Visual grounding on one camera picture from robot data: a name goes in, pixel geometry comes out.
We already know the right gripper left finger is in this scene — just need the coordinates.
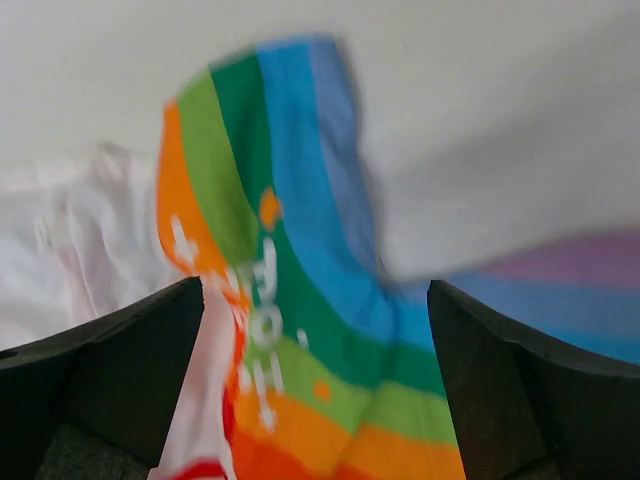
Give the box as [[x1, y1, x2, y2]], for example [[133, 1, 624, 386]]
[[1, 277, 204, 479]]

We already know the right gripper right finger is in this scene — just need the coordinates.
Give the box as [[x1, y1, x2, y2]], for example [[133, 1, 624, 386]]
[[427, 281, 639, 479]]

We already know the rainbow striped kids jacket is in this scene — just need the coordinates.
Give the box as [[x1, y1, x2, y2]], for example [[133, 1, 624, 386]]
[[1, 36, 639, 479]]

